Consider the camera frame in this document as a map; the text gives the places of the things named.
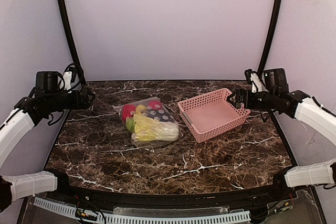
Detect black left frame post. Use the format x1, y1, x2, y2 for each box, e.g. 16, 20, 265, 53
52, 0, 87, 83

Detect black right frame post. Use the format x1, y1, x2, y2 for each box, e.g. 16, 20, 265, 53
257, 0, 282, 76

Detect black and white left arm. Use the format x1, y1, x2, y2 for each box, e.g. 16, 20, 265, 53
1, 71, 95, 210

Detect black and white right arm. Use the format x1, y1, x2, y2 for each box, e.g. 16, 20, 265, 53
226, 68, 335, 189

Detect clear zip top bag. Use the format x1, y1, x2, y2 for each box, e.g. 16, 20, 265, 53
113, 97, 183, 147

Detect pink perforated plastic basket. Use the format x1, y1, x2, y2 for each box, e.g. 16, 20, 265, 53
178, 88, 250, 143

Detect yellow toy lemon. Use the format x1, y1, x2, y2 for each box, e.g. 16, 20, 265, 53
135, 104, 146, 114

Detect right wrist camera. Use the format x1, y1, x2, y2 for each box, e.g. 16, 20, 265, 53
244, 69, 264, 93

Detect black frame post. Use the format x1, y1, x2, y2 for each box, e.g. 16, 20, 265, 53
257, 0, 282, 76
52, 0, 87, 83

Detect white slotted cable duct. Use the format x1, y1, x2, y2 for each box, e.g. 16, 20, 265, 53
34, 197, 251, 223

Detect black curved front rail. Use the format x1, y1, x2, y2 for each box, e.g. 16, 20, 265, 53
23, 174, 316, 216

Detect yellow toy napa cabbage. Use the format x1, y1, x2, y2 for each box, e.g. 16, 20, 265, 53
132, 114, 180, 142

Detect green toy chayote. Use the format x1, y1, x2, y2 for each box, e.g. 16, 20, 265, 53
125, 118, 136, 133

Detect red toy bell pepper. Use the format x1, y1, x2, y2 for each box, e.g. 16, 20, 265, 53
121, 104, 136, 123

